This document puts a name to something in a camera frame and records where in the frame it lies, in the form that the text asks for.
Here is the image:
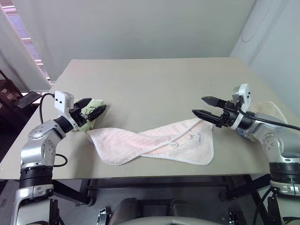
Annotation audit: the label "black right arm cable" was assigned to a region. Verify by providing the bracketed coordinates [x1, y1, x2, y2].
[243, 112, 300, 131]

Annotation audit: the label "pink towel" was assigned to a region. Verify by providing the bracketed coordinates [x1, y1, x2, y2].
[87, 118, 216, 167]

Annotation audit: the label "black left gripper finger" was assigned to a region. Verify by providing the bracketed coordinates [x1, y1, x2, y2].
[74, 97, 92, 109]
[87, 105, 107, 123]

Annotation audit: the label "white cloth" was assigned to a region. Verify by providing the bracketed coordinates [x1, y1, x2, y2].
[247, 100, 288, 125]

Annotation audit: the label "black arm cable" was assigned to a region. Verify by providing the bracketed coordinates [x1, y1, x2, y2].
[39, 93, 68, 168]
[243, 112, 300, 131]

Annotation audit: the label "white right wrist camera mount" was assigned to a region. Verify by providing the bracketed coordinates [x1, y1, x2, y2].
[230, 83, 252, 130]

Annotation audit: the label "dark rounded shape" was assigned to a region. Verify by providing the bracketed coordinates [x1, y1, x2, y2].
[109, 197, 142, 225]

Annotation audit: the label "black metal table frame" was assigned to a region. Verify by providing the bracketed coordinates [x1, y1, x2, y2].
[50, 172, 271, 207]

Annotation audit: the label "black flat device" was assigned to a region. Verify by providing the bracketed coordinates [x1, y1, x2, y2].
[14, 91, 42, 109]

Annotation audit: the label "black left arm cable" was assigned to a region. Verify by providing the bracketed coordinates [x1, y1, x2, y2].
[39, 93, 68, 168]

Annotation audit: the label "brown wooden cabinet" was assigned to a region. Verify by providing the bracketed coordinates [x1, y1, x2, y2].
[0, 69, 25, 119]

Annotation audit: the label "light green cloth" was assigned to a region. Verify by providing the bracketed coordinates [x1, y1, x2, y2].
[74, 98, 105, 135]

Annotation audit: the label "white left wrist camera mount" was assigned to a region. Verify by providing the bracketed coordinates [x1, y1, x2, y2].
[54, 90, 79, 131]

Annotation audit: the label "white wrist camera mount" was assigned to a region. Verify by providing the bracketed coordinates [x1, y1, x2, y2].
[54, 90, 79, 131]
[230, 83, 252, 130]

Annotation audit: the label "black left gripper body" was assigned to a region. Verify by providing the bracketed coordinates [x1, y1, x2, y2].
[69, 106, 91, 129]

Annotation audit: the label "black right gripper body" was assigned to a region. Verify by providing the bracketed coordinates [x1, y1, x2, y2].
[215, 100, 241, 129]

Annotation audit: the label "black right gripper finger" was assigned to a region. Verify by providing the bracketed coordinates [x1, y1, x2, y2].
[202, 96, 227, 109]
[191, 109, 222, 125]

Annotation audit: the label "window blinds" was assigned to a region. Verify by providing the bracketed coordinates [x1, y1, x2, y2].
[1, 0, 52, 85]

